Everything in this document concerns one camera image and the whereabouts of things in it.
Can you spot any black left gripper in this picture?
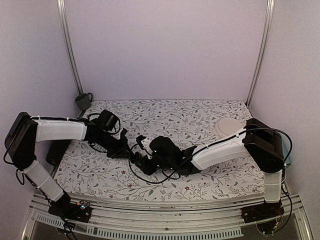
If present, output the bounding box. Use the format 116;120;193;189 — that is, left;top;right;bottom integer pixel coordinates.
94;130;135;159

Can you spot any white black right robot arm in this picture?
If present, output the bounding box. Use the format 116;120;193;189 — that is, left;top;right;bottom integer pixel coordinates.
130;118;286;218

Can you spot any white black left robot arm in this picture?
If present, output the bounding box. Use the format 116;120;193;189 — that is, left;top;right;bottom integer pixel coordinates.
3;109;131;217

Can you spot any floral patterned table mat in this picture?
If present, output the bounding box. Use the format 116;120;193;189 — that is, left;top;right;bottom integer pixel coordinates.
54;100;265;202

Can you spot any grey mug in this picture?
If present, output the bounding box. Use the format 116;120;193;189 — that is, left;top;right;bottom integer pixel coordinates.
74;92;93;111

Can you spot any black cylinder object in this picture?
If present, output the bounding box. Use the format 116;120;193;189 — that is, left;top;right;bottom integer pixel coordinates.
45;140;70;167

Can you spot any white round plate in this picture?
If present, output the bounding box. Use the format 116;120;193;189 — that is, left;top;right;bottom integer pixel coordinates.
212;117;244;138

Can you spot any teal rolled towel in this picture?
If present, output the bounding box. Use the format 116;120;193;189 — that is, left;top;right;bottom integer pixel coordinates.
282;141;293;169

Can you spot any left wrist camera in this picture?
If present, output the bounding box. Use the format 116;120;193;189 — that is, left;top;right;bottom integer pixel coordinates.
114;127;128;140

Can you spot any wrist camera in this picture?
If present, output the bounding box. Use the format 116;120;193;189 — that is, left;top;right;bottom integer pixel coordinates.
136;135;153;160
114;127;128;140

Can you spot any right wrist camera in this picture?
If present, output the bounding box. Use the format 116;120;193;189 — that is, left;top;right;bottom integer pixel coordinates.
136;135;153;160

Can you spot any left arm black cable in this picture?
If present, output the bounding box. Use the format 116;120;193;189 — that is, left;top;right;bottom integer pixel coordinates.
86;112;122;137

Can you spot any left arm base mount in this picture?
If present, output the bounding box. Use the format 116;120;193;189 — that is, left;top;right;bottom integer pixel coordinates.
48;200;93;223

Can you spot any front aluminium rail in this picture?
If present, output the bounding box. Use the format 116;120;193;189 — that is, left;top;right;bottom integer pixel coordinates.
22;193;313;240

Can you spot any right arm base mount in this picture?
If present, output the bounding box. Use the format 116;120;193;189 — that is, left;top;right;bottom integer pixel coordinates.
241;200;285;224

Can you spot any left aluminium frame post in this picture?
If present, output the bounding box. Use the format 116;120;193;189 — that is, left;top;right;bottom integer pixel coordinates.
56;0;84;95

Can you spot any aluminium frame post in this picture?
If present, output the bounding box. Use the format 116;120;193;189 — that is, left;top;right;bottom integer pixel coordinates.
245;0;275;109
56;0;84;95

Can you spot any right aluminium frame post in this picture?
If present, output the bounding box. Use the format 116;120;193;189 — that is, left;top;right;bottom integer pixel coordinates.
245;0;275;109

